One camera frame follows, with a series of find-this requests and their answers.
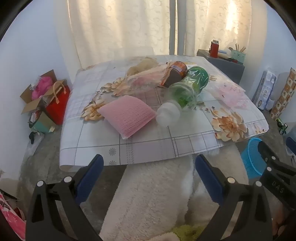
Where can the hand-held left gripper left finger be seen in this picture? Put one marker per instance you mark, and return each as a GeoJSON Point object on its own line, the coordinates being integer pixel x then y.
{"type": "Point", "coordinates": [91, 176]}

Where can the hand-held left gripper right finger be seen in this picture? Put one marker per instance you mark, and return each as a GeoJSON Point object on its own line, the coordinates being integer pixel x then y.
{"type": "Point", "coordinates": [208, 176]}

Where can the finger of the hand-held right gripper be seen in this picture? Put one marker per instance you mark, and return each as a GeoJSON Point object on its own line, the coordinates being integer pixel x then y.
{"type": "Point", "coordinates": [279, 180]}
{"type": "Point", "coordinates": [291, 144]}

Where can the blue plastic basket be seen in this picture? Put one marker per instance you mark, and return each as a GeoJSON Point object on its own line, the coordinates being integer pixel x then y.
{"type": "Point", "coordinates": [252, 160]}

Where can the clear zip bag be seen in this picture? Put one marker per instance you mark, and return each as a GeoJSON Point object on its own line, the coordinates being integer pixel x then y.
{"type": "Point", "coordinates": [143, 80]}

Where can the brown paper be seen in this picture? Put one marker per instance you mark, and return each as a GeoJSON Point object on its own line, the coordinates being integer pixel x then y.
{"type": "Point", "coordinates": [143, 64]}

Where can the green can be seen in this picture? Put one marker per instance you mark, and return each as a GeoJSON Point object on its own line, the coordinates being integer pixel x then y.
{"type": "Point", "coordinates": [279, 121]}
{"type": "Point", "coordinates": [283, 129]}

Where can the floral tablecloth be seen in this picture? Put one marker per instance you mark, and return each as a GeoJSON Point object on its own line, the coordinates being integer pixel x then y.
{"type": "Point", "coordinates": [92, 143]}

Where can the patterned orange box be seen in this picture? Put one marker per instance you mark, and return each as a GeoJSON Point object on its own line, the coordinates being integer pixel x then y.
{"type": "Point", "coordinates": [284, 97]}

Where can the green fluffy cloth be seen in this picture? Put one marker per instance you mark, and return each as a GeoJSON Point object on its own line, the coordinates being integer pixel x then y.
{"type": "Point", "coordinates": [185, 233]}

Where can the blue tissue pack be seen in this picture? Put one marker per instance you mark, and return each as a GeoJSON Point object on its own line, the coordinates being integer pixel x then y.
{"type": "Point", "coordinates": [263, 90]}

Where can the white fluffy blanket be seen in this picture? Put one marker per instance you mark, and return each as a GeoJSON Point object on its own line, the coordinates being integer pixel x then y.
{"type": "Point", "coordinates": [150, 197]}

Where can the small black item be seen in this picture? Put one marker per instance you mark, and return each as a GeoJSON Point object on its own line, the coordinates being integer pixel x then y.
{"type": "Point", "coordinates": [32, 136]}

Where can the pink waffle cloth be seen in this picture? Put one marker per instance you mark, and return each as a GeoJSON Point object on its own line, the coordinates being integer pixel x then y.
{"type": "Point", "coordinates": [127, 113]}

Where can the teal box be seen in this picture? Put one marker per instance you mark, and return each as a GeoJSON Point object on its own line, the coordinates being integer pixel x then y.
{"type": "Point", "coordinates": [42, 122]}

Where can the red gift bag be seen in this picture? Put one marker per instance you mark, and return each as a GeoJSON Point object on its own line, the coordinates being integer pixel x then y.
{"type": "Point", "coordinates": [57, 106]}

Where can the pink printed plastic bag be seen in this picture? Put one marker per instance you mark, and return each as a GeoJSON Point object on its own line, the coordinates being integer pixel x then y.
{"type": "Point", "coordinates": [229, 95]}

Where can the green plastic bottle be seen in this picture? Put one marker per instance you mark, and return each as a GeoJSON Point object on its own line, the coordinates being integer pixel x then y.
{"type": "Point", "coordinates": [189, 90]}

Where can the pink printed packet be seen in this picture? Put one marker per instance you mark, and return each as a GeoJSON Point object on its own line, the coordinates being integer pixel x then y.
{"type": "Point", "coordinates": [11, 215]}

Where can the cardboard box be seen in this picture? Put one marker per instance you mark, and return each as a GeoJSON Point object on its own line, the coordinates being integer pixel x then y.
{"type": "Point", "coordinates": [30, 105]}

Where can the pink plush item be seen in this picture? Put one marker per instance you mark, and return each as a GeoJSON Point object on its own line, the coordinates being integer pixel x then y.
{"type": "Point", "coordinates": [41, 87]}

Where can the teal pen holder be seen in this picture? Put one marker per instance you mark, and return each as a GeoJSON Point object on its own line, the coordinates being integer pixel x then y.
{"type": "Point", "coordinates": [238, 56]}

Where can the grey cabinet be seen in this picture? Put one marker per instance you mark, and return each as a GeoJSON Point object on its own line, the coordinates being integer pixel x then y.
{"type": "Point", "coordinates": [222, 67]}

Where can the brown jar with orange label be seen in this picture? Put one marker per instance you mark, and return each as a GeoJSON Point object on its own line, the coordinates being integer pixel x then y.
{"type": "Point", "coordinates": [175, 73]}

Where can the red thermos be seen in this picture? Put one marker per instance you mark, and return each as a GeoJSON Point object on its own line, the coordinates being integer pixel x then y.
{"type": "Point", "coordinates": [214, 49]}

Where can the grey window post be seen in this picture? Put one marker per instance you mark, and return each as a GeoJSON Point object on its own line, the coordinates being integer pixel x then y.
{"type": "Point", "coordinates": [177, 25]}

